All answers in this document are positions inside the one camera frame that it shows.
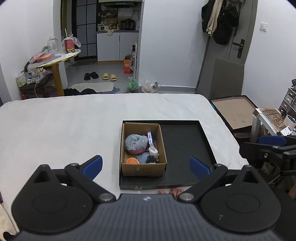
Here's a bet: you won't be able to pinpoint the small black object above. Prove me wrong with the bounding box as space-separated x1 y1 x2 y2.
146 155 159 164

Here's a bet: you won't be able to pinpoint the white small pouch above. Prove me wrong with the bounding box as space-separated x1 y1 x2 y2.
149 146 159 159

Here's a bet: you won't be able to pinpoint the grey-blue plush toy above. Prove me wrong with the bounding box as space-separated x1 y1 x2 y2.
125 134 148 155

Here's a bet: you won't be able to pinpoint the blue denim fabric patch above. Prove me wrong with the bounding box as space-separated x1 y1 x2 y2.
136 152 149 164

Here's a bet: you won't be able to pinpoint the blue tissue pack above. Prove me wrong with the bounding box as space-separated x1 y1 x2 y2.
147 132 154 147

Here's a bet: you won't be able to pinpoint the person left hand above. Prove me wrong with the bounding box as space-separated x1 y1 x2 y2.
288 185 296 199

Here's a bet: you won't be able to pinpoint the white side desk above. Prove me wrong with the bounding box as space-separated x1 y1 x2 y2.
250 108 295 143

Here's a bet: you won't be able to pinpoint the black shallow tray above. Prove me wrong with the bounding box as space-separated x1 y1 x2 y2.
119 120 216 191

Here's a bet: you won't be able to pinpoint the brown framed board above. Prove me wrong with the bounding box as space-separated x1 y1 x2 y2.
210 95 257 132

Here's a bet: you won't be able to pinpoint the brown cardboard box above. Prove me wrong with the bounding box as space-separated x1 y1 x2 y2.
120 122 168 177

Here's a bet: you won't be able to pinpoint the grey upholstered panel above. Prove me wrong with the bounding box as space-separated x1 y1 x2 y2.
196 56 245 99

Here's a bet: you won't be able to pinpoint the white floor mat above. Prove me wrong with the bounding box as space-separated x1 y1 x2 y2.
71 82 114 93

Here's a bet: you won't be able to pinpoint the black slipper left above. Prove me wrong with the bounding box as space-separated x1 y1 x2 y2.
84 73 91 81

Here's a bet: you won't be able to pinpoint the yellow slipper left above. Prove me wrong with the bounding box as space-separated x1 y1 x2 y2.
102 73 109 80

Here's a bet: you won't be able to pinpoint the green plastic bag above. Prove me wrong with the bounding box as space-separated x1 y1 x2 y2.
127 76 139 92

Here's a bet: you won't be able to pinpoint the clear plastic bag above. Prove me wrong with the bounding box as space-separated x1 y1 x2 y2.
142 79 161 93

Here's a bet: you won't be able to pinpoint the yellow round side table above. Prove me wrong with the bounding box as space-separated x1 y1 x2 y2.
33 49 81 96

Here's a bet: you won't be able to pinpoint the white kitchen cabinet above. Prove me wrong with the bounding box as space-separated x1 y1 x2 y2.
96 31 139 62

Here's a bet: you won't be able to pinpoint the red snack box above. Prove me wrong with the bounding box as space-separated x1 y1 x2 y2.
63 38 75 54

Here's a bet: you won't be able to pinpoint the clear glass jar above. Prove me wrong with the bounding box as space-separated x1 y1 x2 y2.
47 35 59 53

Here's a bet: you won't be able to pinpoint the hanging dark clothes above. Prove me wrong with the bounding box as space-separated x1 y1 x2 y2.
201 0 239 45

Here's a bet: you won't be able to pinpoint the black door handle lock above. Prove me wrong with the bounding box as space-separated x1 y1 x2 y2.
232 39 245 59

